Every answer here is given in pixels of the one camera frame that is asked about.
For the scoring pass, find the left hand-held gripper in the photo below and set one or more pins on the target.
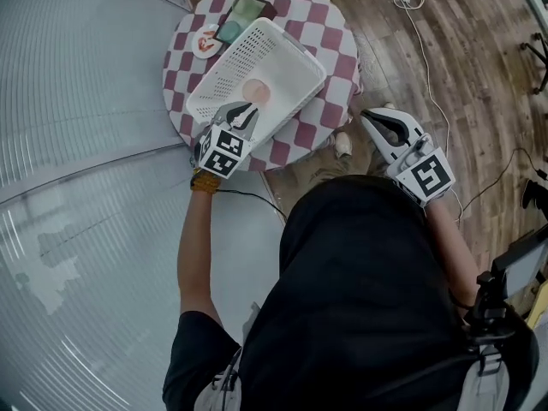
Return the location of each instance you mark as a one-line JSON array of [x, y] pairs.
[[222, 152]]

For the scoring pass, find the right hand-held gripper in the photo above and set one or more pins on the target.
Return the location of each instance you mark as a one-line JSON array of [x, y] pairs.
[[428, 176]]

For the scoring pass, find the pink round object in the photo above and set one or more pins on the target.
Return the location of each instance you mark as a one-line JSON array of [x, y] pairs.
[[257, 90]]

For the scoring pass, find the white perforated plastic basket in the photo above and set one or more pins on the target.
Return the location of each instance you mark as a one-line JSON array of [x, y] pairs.
[[282, 71]]

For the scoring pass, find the person's right forearm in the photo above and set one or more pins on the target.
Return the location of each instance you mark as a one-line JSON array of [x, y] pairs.
[[454, 246]]

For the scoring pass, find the person's left forearm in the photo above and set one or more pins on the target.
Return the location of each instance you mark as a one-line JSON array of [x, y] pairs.
[[194, 251]]

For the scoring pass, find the person's beige shoe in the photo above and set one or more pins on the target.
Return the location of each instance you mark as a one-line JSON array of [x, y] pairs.
[[343, 144], [389, 105]]

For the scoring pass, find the person's khaki shorts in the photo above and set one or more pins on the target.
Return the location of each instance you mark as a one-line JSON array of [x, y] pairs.
[[338, 167]]

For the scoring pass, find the white plate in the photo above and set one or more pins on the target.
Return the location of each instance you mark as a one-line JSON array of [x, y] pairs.
[[198, 54]]

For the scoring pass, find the red food pieces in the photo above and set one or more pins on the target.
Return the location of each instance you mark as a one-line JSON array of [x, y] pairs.
[[204, 42]]

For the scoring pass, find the teal round container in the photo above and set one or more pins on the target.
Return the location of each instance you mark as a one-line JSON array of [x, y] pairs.
[[232, 32]]

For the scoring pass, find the pale green container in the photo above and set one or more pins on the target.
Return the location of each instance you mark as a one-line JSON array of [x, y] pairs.
[[248, 9]]

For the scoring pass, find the round table with checkered cloth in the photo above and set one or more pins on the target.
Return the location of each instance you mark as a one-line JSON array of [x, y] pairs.
[[325, 37]]

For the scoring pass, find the white window blinds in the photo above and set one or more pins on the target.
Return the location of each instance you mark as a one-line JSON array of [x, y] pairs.
[[85, 101]]

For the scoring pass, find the person's black shirt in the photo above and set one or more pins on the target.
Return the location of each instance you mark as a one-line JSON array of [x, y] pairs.
[[351, 293]]

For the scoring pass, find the black tablet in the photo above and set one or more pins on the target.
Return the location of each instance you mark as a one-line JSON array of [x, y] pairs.
[[524, 268]]

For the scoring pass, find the black tablet mount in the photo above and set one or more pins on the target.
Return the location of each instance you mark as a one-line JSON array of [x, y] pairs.
[[486, 302]]

